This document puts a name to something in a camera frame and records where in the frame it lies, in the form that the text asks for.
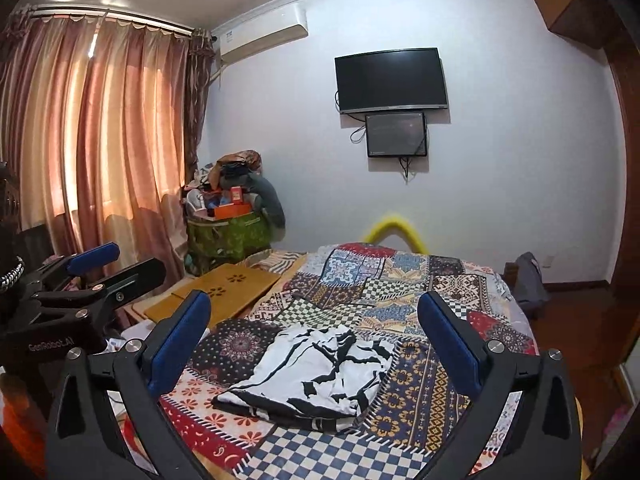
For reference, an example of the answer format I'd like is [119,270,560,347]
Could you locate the brown patterned cloth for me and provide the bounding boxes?
[215,150,264,177]

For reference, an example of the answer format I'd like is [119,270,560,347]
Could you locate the patchwork printed blanket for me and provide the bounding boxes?
[107,242,583,480]

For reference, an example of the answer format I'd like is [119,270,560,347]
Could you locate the black wall television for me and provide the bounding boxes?
[334,47,449,115]

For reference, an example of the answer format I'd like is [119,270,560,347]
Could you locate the black hanging cables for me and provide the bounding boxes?
[397,156,419,184]

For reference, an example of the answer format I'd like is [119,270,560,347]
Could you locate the green patterned bag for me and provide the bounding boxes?
[186,212,273,275]

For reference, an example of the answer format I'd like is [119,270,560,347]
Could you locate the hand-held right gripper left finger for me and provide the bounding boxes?
[45,290,212,480]

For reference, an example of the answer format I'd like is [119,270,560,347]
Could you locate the white curtain rail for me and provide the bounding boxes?
[22,2,218,41]

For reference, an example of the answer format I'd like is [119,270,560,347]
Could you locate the wooden lap desk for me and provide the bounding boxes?
[124,262,282,325]

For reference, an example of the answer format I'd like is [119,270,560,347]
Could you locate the black and white shirt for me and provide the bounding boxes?
[212,324,398,433]

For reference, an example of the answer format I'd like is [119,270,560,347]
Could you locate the pink curtain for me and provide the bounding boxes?
[0,7,217,283]

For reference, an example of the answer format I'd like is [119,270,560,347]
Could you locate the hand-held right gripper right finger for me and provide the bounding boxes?
[417,290,583,480]

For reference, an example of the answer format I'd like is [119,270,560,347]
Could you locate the grey backpack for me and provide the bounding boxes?
[511,251,552,320]

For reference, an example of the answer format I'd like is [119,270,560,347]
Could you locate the striped brown bedsheet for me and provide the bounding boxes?
[245,249,307,286]

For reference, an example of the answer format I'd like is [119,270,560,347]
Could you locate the small wall monitor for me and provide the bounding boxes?
[364,111,429,159]

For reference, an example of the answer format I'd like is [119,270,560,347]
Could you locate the white air conditioner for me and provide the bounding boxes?
[212,2,309,66]

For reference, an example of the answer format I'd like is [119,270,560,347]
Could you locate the orange cloth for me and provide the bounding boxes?
[0,374,52,443]

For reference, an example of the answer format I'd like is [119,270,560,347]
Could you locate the orange flat box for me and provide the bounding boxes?
[214,202,254,222]

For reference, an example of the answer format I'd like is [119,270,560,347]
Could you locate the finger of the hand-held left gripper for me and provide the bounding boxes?
[27,241,122,293]
[30,258,167,323]

